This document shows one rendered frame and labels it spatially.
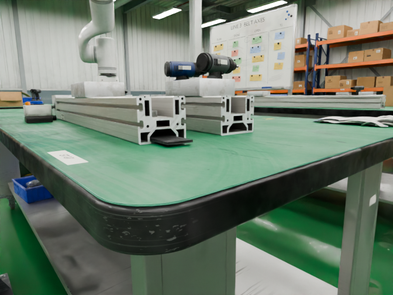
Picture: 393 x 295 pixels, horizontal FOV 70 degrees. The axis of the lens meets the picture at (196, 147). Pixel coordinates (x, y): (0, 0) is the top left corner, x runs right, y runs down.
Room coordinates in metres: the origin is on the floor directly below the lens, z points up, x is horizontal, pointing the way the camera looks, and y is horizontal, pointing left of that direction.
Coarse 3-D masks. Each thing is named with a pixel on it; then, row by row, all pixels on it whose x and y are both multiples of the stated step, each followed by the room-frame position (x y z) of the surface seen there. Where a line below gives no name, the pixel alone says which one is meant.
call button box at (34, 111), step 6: (24, 108) 0.96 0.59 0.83; (30, 108) 0.95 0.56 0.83; (36, 108) 0.96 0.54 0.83; (42, 108) 0.97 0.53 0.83; (48, 108) 0.98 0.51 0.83; (24, 114) 0.99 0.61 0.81; (30, 114) 0.95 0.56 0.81; (36, 114) 0.96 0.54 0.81; (42, 114) 0.97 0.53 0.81; (48, 114) 0.98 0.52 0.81; (30, 120) 0.94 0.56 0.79; (36, 120) 0.95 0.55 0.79; (42, 120) 0.96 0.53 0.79; (48, 120) 0.97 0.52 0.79; (54, 120) 1.02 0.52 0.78
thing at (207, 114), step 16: (192, 96) 0.69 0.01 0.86; (208, 96) 0.63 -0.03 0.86; (224, 96) 0.60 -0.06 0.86; (240, 96) 0.65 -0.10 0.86; (192, 112) 0.68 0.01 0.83; (208, 112) 0.63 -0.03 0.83; (224, 112) 0.60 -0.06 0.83; (240, 112) 0.65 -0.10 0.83; (192, 128) 0.68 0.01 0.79; (208, 128) 0.63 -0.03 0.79; (224, 128) 0.61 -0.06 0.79; (240, 128) 0.66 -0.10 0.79
